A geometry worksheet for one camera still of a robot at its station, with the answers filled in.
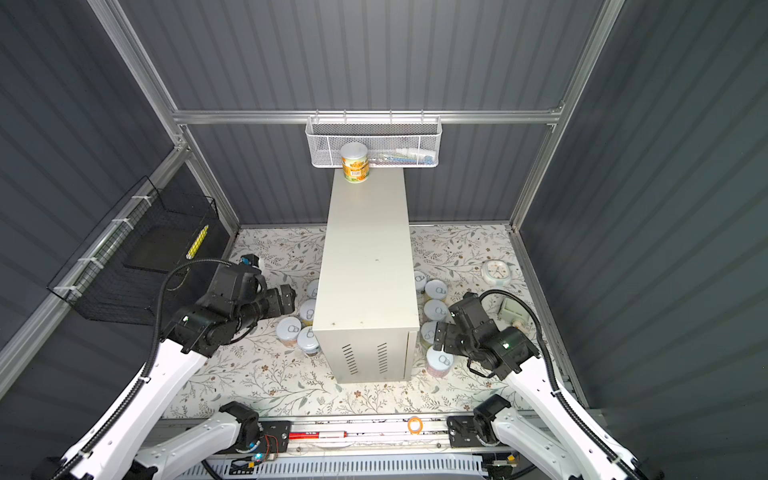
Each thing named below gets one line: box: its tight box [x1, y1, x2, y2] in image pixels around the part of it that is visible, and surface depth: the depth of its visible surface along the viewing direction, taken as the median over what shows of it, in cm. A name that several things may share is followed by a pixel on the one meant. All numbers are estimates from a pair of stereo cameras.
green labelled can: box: [276, 316, 302, 348], surface depth 88 cm
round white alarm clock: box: [480, 259, 513, 288], surface depth 104 cm
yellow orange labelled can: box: [340, 142, 370, 184], surface depth 82 cm
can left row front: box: [297, 326, 321, 355], surface depth 87 cm
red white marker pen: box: [289, 430, 348, 439], surface depth 75 cm
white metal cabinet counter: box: [312, 169, 420, 384], surface depth 71 cm
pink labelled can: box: [426, 346, 454, 378], surface depth 82 cm
